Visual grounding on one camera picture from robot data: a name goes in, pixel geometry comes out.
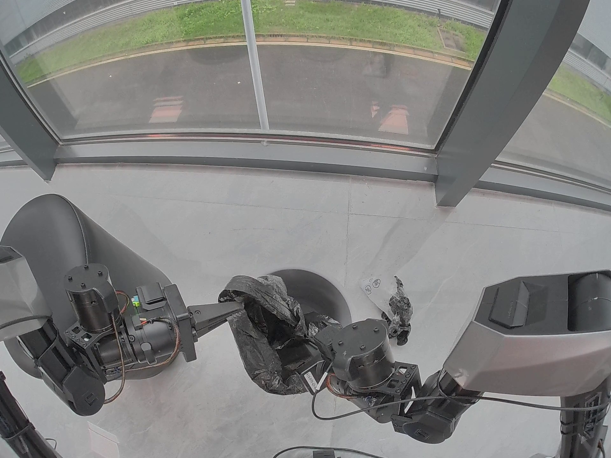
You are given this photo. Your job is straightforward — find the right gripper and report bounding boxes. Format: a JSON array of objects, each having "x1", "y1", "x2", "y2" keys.
[{"x1": 291, "y1": 344, "x2": 339, "y2": 394}]

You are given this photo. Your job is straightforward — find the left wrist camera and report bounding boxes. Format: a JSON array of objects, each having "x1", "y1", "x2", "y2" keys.
[{"x1": 134, "y1": 283, "x2": 167, "y2": 324}]

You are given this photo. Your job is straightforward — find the clear printed wrapper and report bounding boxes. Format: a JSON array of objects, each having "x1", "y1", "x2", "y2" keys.
[{"x1": 360, "y1": 275, "x2": 398, "y2": 315}]

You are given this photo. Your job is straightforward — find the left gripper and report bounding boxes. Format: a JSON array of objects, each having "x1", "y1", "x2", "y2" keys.
[{"x1": 125, "y1": 283, "x2": 245, "y2": 366}]

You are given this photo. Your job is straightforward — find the window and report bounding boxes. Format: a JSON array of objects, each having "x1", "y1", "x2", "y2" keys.
[{"x1": 0, "y1": 0, "x2": 611, "y2": 209}]

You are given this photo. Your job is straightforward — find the black plastic bag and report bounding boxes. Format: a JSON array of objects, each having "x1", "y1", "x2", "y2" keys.
[{"x1": 218, "y1": 274, "x2": 345, "y2": 396}]

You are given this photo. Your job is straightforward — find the black cable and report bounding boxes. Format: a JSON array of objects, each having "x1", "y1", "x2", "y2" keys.
[
  {"x1": 312, "y1": 372, "x2": 567, "y2": 421},
  {"x1": 278, "y1": 446, "x2": 364, "y2": 458}
]

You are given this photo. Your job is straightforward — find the white trash bin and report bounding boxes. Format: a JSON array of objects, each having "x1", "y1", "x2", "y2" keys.
[{"x1": 260, "y1": 268, "x2": 357, "y2": 338}]

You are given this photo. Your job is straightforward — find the crumpled black plastic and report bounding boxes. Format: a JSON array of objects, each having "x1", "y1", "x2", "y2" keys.
[{"x1": 381, "y1": 276, "x2": 415, "y2": 347}]

